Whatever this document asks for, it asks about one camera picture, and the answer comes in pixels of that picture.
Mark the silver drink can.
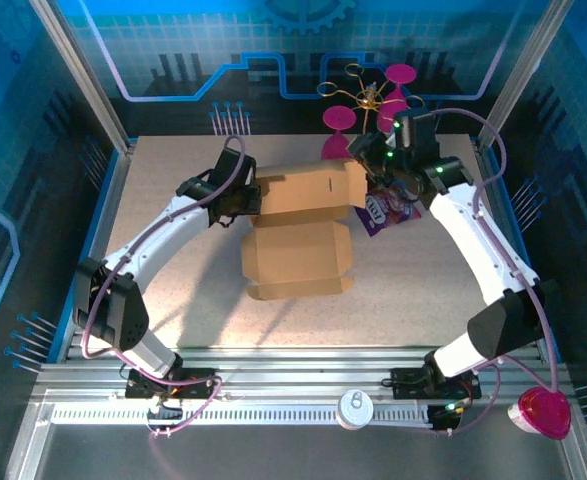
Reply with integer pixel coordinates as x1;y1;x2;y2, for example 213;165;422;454
336;389;374;431

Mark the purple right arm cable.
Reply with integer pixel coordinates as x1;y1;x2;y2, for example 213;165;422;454
430;107;560;436

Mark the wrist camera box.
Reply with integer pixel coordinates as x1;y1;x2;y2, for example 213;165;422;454
394;108;438;152
211;148;256;189

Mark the aluminium frame post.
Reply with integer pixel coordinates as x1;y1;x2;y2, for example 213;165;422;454
26;0;137;154
474;0;576;151

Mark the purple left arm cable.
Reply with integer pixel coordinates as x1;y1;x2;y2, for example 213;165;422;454
81;135;223;440

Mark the aluminium cross rail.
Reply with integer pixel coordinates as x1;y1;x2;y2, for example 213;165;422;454
30;346;577;409

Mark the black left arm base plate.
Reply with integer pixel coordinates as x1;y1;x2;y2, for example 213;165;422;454
122;367;219;401

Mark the small black circuit board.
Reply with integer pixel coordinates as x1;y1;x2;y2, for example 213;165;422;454
428;402;469;432
145;394;185;432

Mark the purple candy bag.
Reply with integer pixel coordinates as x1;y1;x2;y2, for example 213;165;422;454
355;182;423;238

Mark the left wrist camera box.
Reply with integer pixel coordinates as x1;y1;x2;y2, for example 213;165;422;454
211;148;256;189

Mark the pink wine glass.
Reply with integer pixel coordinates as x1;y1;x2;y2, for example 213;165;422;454
376;63;418;134
321;105;358;161

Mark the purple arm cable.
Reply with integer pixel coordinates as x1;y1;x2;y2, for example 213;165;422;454
430;107;560;436
81;135;223;440

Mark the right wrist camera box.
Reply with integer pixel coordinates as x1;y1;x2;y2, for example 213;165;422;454
394;108;438;152

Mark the brown cardboard box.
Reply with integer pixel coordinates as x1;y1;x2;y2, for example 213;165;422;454
240;160;369;302

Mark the gold wire glass rack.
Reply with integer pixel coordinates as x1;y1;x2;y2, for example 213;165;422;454
316;63;425;136

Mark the aluminium side rail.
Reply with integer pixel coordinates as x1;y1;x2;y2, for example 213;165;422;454
55;138;139;361
471;134;564;364

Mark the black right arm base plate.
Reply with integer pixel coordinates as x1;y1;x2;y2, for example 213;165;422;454
390;367;483;401

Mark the white slotted cable duct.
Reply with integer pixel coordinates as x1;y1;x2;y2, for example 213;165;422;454
50;405;433;427

